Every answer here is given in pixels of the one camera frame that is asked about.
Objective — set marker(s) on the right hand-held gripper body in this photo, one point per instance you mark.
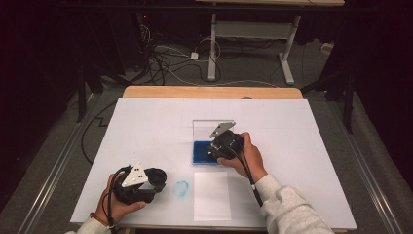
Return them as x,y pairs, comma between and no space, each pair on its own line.
229,144

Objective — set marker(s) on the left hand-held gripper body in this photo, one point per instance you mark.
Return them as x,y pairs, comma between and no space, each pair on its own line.
134,177

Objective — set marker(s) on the person's right hand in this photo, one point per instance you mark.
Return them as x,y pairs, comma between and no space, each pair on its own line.
251,162

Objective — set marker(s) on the person's left hand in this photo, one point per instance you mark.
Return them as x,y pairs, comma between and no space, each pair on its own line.
112,211

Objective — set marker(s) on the large white board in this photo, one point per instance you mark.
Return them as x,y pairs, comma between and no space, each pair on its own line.
156,130

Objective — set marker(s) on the wooden table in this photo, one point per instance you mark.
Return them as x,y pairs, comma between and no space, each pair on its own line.
211,92

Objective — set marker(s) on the white paper sheet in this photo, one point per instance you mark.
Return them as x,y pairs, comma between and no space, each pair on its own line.
212,198

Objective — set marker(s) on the white power adapter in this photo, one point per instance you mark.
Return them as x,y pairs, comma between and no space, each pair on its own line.
194,56

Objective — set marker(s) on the black stand leg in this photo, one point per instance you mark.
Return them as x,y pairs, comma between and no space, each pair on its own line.
349,107
81,97

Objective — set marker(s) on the white floor socket box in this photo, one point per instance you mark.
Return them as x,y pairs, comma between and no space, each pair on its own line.
326,48

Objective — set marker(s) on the metal floor rail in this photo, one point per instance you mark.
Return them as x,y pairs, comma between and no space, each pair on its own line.
373,188
55,182

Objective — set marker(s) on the white metal desk frame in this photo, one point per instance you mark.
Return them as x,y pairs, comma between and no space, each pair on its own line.
253,30

